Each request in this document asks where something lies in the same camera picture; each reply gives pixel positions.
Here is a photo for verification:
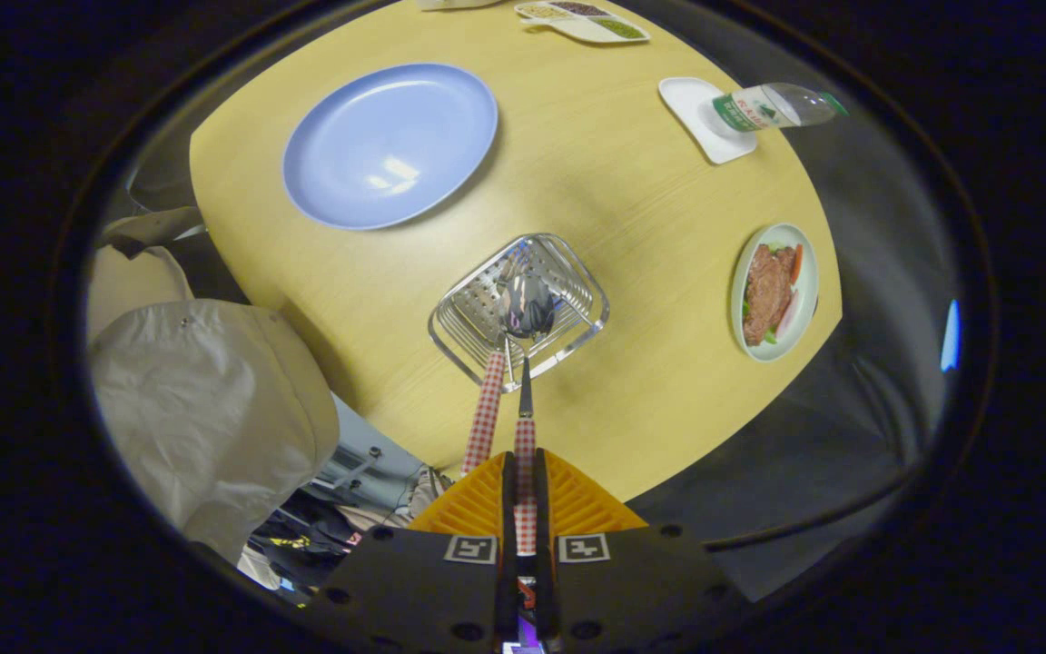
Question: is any white divided bean dish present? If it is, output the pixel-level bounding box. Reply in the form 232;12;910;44
514;0;651;45

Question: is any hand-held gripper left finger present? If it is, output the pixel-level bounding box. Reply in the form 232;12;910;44
305;451;521;650

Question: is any pale green plate of meat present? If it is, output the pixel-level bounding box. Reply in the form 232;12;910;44
730;223;820;363

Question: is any white coaster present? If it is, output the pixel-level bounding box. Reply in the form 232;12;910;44
658;77;759;165

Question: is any blue plate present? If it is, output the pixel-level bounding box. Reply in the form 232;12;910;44
282;63;499;231

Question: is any spoon with red checked handle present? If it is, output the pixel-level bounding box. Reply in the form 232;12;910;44
500;272;557;557

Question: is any clear water bottle green cap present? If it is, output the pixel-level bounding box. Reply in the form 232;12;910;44
712;83;849;134

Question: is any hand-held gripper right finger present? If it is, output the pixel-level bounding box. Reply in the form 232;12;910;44
534;450;751;650

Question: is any fork with red checked handle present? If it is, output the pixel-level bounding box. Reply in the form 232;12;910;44
461;272;519;475

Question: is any metal wire basket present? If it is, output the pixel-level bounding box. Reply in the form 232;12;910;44
428;233;611;393

